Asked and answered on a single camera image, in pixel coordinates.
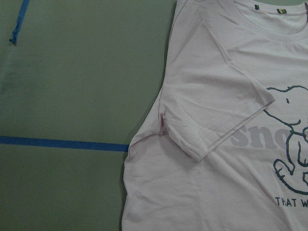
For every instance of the pink printed t-shirt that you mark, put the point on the pink printed t-shirt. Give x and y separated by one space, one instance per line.
225 144

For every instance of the brown paper table cover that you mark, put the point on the brown paper table cover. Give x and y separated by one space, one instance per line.
74 90

